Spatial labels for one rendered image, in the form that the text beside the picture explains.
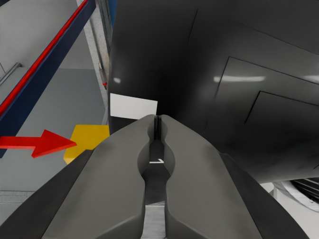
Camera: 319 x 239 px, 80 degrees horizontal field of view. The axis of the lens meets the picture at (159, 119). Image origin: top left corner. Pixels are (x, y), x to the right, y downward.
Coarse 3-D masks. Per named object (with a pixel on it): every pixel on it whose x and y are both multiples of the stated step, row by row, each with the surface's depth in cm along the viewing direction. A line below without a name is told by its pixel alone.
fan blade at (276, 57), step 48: (144, 0) 10; (192, 0) 10; (240, 0) 10; (288, 0) 9; (144, 48) 11; (192, 48) 11; (240, 48) 11; (288, 48) 10; (144, 96) 13; (192, 96) 12; (240, 96) 12; (288, 96) 12; (240, 144) 14; (288, 144) 14
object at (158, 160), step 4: (152, 156) 15; (156, 156) 15; (160, 156) 15; (152, 160) 16; (156, 160) 16; (160, 160) 16; (152, 164) 16; (156, 164) 16; (160, 164) 16; (148, 168) 16; (152, 168) 16; (156, 168) 16; (160, 168) 16; (164, 168) 16
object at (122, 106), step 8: (112, 96) 13; (120, 96) 13; (128, 96) 13; (112, 104) 13; (120, 104) 13; (128, 104) 13; (136, 104) 13; (144, 104) 13; (152, 104) 13; (112, 112) 13; (120, 112) 13; (128, 112) 13; (136, 112) 13; (144, 112) 13; (152, 112) 13
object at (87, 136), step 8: (80, 128) 43; (88, 128) 43; (96, 128) 43; (104, 128) 43; (72, 136) 41; (80, 136) 41; (88, 136) 41; (96, 136) 41; (104, 136) 42; (80, 144) 40; (88, 144) 40; (96, 144) 40; (72, 152) 39; (80, 152) 39; (72, 160) 38
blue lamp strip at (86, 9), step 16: (80, 16) 29; (64, 32) 24; (80, 32) 29; (64, 48) 24; (48, 64) 21; (32, 80) 18; (48, 80) 21; (16, 96) 16; (32, 96) 18; (16, 112) 16; (0, 128) 15; (16, 128) 16
